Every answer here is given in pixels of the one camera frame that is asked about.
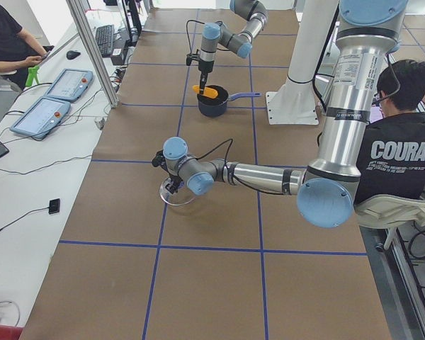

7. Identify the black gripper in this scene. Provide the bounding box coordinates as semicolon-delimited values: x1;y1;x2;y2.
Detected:
198;59;213;96
152;150;183;193

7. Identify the yellow plastic corn cob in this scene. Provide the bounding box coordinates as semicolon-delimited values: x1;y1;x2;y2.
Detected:
192;85;218;99

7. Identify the glass pot lid blue knob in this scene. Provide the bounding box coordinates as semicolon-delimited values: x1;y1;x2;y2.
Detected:
159;177;196;206

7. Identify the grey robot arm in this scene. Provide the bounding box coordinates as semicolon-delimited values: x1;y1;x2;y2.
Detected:
153;1;407;228
193;1;268;96

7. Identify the dark blue saucepan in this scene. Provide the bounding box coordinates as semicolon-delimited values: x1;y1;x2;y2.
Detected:
197;85;261;118

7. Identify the black keyboard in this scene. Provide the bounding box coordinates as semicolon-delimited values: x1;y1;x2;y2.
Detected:
95;25;115;57

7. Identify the small black square device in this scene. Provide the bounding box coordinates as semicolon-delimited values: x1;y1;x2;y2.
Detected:
48;198;61;215

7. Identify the upper teach pendant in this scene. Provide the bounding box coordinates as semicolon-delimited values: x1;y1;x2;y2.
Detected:
45;68;94;103

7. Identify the teach pendant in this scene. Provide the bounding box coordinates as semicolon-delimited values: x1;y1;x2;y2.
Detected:
45;68;94;103
10;96;71;140

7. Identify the black computer mouse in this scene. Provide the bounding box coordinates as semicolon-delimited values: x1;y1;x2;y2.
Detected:
66;50;81;60

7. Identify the lower teach pendant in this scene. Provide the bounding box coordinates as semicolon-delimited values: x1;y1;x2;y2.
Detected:
10;96;71;140

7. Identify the green plastic stand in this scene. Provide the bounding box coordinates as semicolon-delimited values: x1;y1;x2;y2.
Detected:
25;65;40;87

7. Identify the person with phone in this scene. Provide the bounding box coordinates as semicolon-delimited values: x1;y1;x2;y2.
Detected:
0;4;53;89

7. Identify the seated person black shirt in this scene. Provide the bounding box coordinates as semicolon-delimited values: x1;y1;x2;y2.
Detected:
354;59;425;204

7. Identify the white chair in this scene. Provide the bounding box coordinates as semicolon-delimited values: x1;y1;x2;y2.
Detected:
354;186;425;251

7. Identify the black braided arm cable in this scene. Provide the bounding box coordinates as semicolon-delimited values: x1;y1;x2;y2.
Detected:
189;138;291;196

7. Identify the white robot mounting base plate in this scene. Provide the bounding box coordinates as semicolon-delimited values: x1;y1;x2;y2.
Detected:
265;90;319;125

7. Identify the aluminium frame post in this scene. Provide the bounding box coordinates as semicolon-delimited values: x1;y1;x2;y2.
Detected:
66;0;118;108

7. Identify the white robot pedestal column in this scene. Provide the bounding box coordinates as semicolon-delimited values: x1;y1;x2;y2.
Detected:
286;0;339;94

